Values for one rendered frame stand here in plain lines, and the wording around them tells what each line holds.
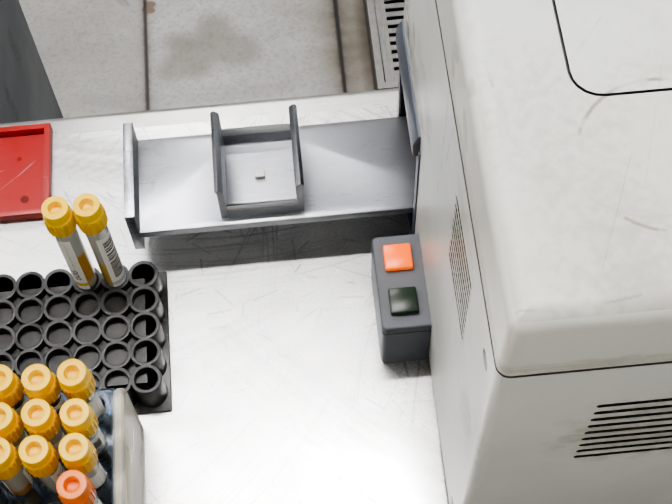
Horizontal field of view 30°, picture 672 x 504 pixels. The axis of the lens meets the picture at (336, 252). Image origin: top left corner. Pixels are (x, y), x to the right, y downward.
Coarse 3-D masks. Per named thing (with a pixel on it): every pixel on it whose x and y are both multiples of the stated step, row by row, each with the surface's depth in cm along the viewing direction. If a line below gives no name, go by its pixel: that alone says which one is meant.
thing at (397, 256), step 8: (384, 248) 72; (392, 248) 72; (400, 248) 72; (408, 248) 72; (384, 256) 72; (392, 256) 72; (400, 256) 72; (408, 256) 72; (392, 264) 72; (400, 264) 72; (408, 264) 72
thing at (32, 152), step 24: (0, 144) 82; (24, 144) 82; (48, 144) 82; (0, 168) 82; (24, 168) 82; (48, 168) 81; (0, 192) 81; (24, 192) 81; (48, 192) 80; (0, 216) 79; (24, 216) 79
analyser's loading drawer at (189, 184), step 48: (144, 144) 78; (192, 144) 78; (240, 144) 78; (288, 144) 77; (336, 144) 77; (384, 144) 77; (144, 192) 76; (192, 192) 76; (240, 192) 76; (288, 192) 76; (336, 192) 76; (384, 192) 76; (144, 240) 77
